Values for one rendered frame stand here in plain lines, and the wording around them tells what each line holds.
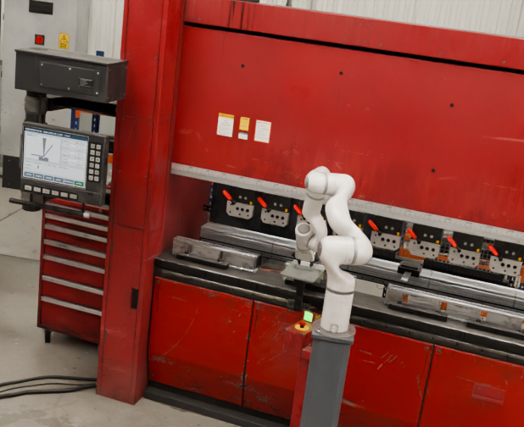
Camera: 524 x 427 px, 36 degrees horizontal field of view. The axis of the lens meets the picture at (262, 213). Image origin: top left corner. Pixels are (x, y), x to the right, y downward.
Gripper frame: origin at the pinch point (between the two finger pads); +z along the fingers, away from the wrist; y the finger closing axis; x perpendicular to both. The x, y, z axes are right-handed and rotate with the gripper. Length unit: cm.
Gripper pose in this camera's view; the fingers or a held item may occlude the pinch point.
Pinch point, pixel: (305, 263)
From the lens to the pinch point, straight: 419.1
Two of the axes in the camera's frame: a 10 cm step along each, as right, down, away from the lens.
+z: 0.7, 5.8, 8.1
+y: -9.6, -1.8, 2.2
